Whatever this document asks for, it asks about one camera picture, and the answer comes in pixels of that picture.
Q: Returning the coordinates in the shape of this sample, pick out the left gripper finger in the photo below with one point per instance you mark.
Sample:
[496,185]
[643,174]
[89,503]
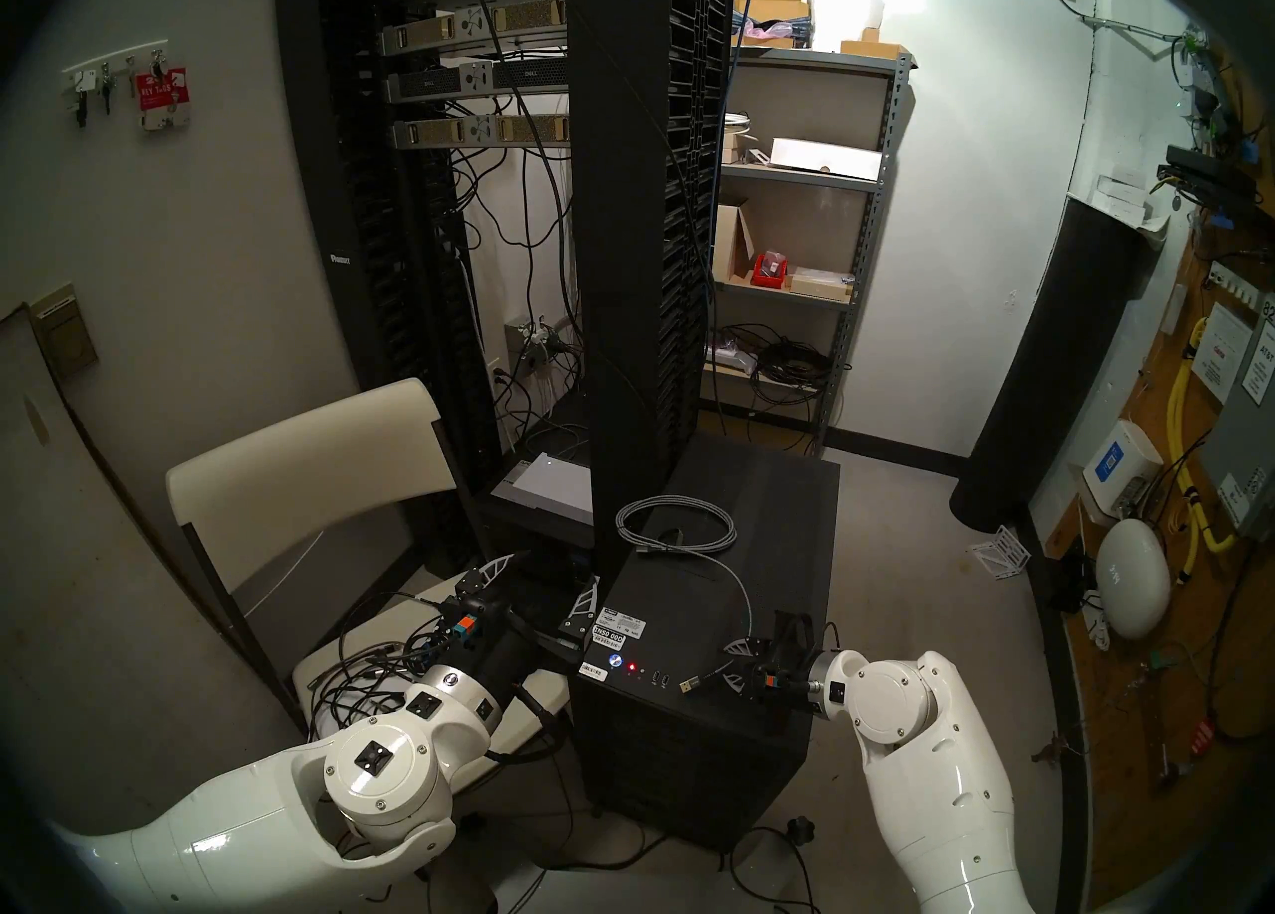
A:
[581,613]
[495,571]

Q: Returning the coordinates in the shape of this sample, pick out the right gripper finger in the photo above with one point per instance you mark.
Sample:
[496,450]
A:
[739,682]
[742,645]

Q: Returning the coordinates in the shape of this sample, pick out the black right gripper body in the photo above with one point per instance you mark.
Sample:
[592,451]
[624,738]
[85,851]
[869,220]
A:
[797,683]

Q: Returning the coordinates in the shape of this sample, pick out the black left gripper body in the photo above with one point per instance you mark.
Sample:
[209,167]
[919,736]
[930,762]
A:
[503,658]

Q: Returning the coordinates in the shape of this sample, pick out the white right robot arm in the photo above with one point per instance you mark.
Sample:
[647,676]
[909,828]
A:
[936,783]

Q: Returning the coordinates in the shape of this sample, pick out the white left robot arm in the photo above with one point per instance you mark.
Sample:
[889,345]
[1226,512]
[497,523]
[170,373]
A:
[249,822]

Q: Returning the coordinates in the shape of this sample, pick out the black workstation tower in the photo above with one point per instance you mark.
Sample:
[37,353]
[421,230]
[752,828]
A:
[717,773]

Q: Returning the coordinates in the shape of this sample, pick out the black UPS unit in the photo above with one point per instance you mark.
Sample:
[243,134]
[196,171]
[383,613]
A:
[538,548]

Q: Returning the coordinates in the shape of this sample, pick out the grey flat device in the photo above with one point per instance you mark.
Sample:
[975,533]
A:
[553,484]

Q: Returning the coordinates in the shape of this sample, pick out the cream padded chair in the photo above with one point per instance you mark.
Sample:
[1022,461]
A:
[299,464]

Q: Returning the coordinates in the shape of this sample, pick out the white power strip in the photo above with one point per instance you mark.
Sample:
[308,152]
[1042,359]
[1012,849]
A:
[727,361]

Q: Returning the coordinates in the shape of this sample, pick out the white oval router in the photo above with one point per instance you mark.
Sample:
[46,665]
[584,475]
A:
[1131,578]

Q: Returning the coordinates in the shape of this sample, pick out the plywood backboard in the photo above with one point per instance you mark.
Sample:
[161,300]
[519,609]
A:
[1126,822]

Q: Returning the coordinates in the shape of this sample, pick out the flat tan box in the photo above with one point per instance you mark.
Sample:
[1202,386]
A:
[822,284]

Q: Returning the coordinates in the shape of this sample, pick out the small red bin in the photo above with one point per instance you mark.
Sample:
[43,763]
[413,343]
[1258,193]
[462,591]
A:
[769,274]

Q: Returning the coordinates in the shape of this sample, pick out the black server rack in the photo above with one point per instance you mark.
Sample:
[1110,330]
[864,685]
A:
[637,225]

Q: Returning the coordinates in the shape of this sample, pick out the white box blue label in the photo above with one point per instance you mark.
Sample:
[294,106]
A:
[1121,469]

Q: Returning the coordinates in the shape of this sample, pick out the open cardboard box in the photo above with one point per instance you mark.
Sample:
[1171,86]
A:
[732,245]

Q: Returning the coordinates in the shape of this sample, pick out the red caution tag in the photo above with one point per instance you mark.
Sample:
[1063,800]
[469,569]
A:
[1200,735]

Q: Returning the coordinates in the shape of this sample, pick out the black Dell rack server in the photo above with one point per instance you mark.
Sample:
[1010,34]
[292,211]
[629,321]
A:
[468,81]

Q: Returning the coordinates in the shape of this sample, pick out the white flat box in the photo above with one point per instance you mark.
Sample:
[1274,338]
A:
[827,160]

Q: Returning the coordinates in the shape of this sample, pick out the grey AT&T utility box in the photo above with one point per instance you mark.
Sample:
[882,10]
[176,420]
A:
[1250,444]

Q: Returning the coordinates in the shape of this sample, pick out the white label sheet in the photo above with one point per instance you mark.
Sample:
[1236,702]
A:
[1223,354]

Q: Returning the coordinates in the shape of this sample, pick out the grey metal shelf unit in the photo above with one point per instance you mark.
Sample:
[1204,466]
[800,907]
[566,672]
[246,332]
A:
[817,100]

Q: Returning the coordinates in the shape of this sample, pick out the small white boxes stack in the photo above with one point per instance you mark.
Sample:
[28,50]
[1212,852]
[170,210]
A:
[1126,200]

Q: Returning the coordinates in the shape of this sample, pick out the pink plastic bag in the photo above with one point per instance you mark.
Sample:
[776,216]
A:
[772,29]

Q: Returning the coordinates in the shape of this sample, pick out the small cardboard box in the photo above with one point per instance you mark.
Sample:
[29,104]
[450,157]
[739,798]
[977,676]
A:
[872,50]

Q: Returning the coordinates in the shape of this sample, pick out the dark hanging key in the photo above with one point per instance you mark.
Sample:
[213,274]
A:
[107,95]
[82,105]

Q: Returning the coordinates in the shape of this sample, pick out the white key hook rack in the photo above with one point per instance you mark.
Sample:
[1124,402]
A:
[118,67]

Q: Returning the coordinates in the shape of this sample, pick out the large cardboard box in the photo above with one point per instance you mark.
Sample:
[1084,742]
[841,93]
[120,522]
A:
[772,0]

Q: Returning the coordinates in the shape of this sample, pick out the white junction box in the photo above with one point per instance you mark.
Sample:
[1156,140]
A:
[1195,75]

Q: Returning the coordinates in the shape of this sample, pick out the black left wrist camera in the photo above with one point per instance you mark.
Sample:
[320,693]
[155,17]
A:
[460,613]

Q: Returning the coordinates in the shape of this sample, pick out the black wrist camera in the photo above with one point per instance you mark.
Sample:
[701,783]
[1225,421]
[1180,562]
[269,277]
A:
[460,613]
[794,628]

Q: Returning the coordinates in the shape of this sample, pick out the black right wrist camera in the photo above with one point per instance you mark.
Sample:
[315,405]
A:
[794,628]

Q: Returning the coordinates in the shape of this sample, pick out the wall power outlet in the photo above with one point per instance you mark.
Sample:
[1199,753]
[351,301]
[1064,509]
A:
[518,339]

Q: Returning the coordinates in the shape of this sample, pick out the white folded bracket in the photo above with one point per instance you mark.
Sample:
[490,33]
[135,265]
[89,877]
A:
[1001,553]

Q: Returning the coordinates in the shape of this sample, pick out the brass wall plate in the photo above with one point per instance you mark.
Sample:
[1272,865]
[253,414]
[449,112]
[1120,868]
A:
[62,339]

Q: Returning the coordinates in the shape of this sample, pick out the black wall router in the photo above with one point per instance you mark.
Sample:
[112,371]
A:
[1205,175]

